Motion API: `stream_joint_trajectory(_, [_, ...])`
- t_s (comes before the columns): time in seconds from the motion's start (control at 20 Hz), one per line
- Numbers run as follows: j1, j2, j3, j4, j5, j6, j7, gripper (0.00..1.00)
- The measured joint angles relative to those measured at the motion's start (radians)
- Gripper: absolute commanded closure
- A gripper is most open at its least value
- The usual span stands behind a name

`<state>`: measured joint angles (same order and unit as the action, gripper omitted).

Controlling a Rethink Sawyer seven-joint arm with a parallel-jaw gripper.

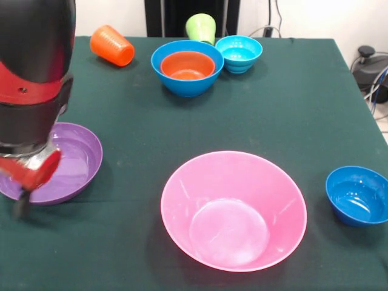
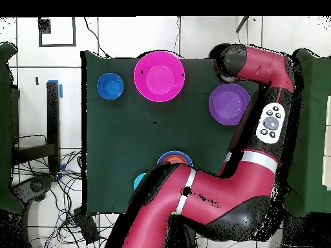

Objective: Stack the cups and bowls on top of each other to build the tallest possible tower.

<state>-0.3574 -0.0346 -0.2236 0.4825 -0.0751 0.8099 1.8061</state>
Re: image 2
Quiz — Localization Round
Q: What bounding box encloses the large light blue bowl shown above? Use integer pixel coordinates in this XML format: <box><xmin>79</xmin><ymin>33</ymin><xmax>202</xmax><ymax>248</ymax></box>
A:
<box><xmin>156</xmin><ymin>150</ymin><xmax>193</xmax><ymax>167</ymax></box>

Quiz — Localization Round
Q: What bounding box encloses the orange plastic bowl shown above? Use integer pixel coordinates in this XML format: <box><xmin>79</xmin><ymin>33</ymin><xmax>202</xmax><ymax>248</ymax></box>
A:
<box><xmin>162</xmin><ymin>154</ymin><xmax>189</xmax><ymax>165</ymax></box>

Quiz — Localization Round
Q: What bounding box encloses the small cyan ribbed bowl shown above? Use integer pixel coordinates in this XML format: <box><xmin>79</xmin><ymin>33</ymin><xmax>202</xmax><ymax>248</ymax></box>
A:
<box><xmin>133</xmin><ymin>172</ymin><xmax>147</xmax><ymax>191</ymax></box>

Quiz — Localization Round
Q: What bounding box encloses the large pink plastic bowl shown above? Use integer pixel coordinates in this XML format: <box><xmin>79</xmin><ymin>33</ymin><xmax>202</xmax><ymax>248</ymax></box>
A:
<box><xmin>133</xmin><ymin>50</ymin><xmax>186</xmax><ymax>103</ymax></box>

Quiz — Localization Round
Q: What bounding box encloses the large purple plastic bowl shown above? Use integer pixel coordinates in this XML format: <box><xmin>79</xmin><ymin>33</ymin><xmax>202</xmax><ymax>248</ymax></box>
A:
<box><xmin>208</xmin><ymin>83</ymin><xmax>251</xmax><ymax>127</ymax></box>

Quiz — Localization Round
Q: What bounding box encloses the white box stack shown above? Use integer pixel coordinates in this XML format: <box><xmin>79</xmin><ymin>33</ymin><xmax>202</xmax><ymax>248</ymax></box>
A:
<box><xmin>321</xmin><ymin>95</ymin><xmax>331</xmax><ymax>191</ymax></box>

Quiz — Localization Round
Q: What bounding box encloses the dark green tablecloth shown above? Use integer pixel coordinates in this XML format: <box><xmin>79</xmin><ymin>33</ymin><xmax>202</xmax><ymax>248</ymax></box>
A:
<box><xmin>81</xmin><ymin>50</ymin><xmax>264</xmax><ymax>216</ymax></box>

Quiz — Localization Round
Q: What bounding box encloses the small dark blue bowl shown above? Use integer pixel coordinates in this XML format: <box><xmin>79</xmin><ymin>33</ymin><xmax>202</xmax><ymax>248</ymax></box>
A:
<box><xmin>96</xmin><ymin>72</ymin><xmax>125</xmax><ymax>101</ymax></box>

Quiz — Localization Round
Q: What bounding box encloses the black metal stand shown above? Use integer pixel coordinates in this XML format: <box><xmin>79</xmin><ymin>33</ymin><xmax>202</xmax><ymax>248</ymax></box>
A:
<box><xmin>11</xmin><ymin>81</ymin><xmax>61</xmax><ymax>172</ymax></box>

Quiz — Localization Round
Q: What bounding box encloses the green cloth side table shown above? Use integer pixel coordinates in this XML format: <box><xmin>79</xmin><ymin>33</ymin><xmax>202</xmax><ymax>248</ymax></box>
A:
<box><xmin>283</xmin><ymin>48</ymin><xmax>331</xmax><ymax>218</ymax></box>
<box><xmin>0</xmin><ymin>42</ymin><xmax>25</xmax><ymax>214</ymax></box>

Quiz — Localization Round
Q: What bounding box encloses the tangle of black cables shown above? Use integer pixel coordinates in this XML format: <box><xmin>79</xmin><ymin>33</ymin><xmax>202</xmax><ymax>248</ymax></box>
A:
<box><xmin>12</xmin><ymin>149</ymin><xmax>117</xmax><ymax>248</ymax></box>

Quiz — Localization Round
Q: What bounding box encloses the thin black floor cable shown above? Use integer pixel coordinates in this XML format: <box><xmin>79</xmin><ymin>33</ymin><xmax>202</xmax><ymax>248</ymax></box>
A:
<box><xmin>83</xmin><ymin>17</ymin><xmax>109</xmax><ymax>58</ymax></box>

